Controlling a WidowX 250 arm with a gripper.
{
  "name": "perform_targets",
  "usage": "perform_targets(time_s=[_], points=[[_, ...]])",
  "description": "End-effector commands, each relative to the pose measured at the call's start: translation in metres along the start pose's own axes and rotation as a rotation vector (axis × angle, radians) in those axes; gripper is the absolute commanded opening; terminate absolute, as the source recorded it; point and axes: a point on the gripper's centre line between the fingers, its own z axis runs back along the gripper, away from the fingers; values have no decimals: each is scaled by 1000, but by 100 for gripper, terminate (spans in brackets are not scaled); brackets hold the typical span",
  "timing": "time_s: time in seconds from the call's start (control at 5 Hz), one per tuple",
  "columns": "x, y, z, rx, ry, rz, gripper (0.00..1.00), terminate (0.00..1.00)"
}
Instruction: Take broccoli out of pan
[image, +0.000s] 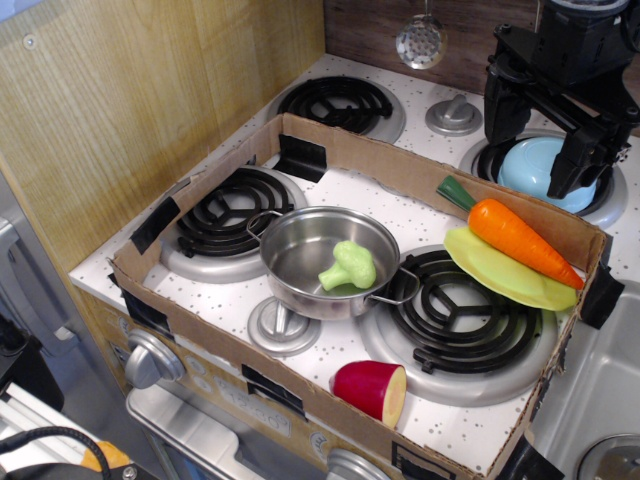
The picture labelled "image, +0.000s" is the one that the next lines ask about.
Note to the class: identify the silver back stove knob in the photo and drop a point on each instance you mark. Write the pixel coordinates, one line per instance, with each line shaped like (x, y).
(455, 117)

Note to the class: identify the brown cardboard fence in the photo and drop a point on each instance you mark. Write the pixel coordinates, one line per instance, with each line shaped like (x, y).
(585, 246)

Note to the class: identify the silver oven knob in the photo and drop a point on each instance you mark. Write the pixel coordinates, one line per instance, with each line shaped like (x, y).
(345, 465)
(151, 361)

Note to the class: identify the light blue plastic bowl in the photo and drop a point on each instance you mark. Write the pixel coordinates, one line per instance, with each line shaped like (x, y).
(527, 168)

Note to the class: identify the yellow-green plastic plate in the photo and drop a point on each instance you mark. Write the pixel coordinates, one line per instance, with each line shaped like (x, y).
(504, 275)

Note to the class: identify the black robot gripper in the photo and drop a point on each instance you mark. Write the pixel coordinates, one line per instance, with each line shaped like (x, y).
(570, 70)

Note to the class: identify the small steel pot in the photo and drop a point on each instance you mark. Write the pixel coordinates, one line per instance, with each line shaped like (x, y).
(296, 247)

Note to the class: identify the back right black burner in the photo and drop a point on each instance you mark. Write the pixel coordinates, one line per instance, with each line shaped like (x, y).
(611, 197)

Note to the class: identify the silver oven knob left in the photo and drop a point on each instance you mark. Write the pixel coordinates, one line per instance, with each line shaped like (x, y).
(151, 361)

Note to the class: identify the back left black burner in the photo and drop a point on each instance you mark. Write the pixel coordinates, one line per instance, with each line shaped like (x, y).
(356, 105)

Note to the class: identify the silver oven door handle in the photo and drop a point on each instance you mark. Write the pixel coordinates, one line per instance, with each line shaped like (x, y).
(190, 443)

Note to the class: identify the grey metal sink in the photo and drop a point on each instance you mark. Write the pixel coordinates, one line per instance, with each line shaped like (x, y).
(596, 396)

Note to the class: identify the orange object bottom left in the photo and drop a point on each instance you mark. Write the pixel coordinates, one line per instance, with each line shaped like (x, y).
(114, 457)

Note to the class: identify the orange toy carrot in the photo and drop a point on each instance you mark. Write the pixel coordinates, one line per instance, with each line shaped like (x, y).
(500, 227)

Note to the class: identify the silver stove knob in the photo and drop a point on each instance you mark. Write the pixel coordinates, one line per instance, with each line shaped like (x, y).
(280, 332)
(455, 117)

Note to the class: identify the silver oven knob right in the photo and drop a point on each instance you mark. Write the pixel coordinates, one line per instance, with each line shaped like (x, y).
(345, 465)

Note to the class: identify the hanging steel skimmer ladle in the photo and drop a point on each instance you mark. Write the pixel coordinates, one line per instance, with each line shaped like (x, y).
(421, 44)

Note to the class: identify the green toy broccoli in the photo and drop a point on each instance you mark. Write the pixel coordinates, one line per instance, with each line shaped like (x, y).
(353, 264)

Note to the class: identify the front right black burner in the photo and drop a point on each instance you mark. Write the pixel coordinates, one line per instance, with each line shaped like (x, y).
(460, 343)

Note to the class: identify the sink drain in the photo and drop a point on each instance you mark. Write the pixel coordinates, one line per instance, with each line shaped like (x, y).
(614, 457)

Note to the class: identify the silver front stove knob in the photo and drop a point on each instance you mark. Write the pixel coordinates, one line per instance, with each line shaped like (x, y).
(280, 332)

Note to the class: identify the red toy sweet potato half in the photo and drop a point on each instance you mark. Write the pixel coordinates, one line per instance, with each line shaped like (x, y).
(376, 388)

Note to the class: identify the black burner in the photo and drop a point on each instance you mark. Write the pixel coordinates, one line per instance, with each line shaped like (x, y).
(216, 241)
(611, 197)
(356, 105)
(460, 343)

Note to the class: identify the front left black burner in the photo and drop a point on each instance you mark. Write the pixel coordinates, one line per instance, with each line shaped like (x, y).
(216, 241)

